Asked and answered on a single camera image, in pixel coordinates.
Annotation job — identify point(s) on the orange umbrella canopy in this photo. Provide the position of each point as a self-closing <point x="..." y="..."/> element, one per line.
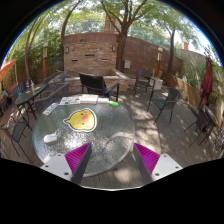
<point x="6" y="66"/>

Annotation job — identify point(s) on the round glass patio table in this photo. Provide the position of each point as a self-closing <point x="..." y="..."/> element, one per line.
<point x="111" y="140"/>

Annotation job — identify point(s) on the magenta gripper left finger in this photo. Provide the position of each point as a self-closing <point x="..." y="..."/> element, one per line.
<point x="70" y="166"/>

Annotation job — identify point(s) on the white patterned sheet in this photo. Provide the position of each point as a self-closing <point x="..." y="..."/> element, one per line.
<point x="49" y="109"/>

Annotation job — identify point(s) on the green marker pen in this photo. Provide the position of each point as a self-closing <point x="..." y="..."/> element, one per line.
<point x="112" y="103"/>

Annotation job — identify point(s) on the folded red patio umbrella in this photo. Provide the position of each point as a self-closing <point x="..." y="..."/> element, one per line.
<point x="207" y="82"/>

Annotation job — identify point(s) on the colourful card sheet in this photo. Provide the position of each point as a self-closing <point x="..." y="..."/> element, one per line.
<point x="70" y="100"/>

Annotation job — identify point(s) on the grey mesh chair left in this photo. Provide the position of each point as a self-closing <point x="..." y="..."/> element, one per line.
<point x="60" y="92"/>

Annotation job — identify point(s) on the dark metal chair far right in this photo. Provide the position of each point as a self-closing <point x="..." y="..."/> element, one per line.
<point x="205" y="122"/>

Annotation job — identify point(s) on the dark metal chair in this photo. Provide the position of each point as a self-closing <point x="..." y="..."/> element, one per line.
<point x="205" y="122"/>
<point x="169" y="102"/>

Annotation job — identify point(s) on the dark chair far back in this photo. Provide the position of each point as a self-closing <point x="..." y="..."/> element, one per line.
<point x="143" y="79"/>

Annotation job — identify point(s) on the black wooden patio chair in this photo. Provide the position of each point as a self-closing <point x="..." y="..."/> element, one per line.
<point x="96" y="85"/>

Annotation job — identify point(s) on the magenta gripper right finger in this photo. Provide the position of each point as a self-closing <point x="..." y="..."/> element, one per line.
<point x="153" y="166"/>

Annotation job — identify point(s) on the brick fireplace wall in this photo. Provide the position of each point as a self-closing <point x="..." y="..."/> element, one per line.
<point x="90" y="52"/>

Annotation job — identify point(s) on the white box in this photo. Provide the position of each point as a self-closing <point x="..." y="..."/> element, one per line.
<point x="88" y="99"/>

